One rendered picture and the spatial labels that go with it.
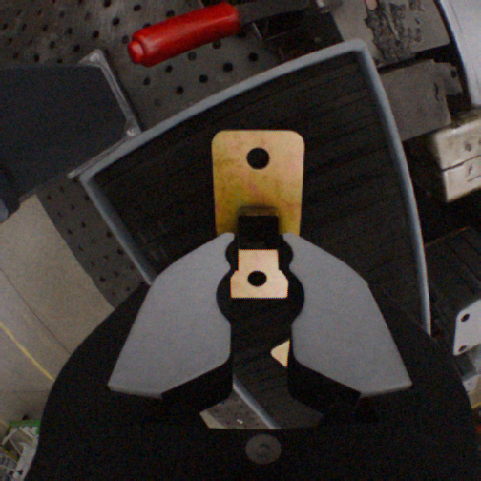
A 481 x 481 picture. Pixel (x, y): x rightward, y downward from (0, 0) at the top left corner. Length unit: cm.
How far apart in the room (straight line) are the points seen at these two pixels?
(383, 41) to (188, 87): 43
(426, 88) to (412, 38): 4
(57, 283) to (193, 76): 165
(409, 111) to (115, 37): 56
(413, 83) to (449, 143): 7
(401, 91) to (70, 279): 187
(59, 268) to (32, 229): 28
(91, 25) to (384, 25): 57
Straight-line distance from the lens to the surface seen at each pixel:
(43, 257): 196
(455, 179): 27
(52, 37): 74
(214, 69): 59
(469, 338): 37
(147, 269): 16
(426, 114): 22
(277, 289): 16
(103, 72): 63
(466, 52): 37
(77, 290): 196
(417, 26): 25
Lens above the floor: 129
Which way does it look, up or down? 62 degrees down
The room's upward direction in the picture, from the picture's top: 175 degrees counter-clockwise
